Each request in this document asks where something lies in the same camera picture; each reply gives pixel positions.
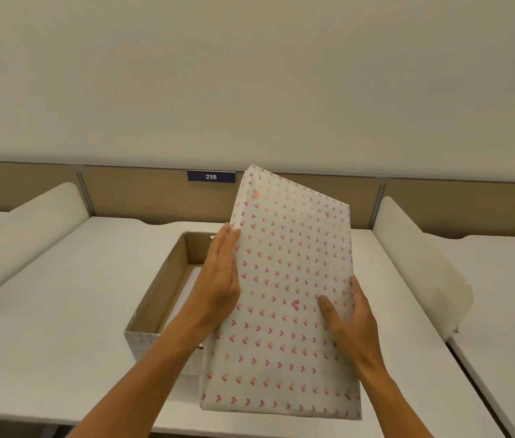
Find tan partition panel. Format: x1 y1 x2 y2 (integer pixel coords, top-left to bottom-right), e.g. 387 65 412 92
382 179 515 240
0 160 83 213
83 166 382 231

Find white heart print box lid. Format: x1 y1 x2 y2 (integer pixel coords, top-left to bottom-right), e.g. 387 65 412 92
198 164 363 420

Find person's right hand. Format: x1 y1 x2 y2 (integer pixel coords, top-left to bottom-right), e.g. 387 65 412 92
318 275 389 379

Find person's left forearm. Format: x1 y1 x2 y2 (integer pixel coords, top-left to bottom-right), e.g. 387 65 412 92
63 312 217 438

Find open cardboard box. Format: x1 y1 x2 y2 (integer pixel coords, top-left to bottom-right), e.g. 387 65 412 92
124 231 222 377

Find person's left hand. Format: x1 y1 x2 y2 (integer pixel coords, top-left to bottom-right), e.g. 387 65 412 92
179 222 243 336

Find white desk side divider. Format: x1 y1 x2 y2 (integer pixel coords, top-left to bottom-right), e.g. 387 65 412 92
372 196 474 343
0 182 90 311

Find blue number sign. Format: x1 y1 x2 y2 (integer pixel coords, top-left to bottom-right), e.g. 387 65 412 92
187 170 236 183

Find person's right forearm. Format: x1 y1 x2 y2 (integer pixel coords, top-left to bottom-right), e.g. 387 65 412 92
359 360 435 438

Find grey partition post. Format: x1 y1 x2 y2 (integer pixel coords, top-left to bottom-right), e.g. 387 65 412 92
77 172 92 217
368 178 387 229

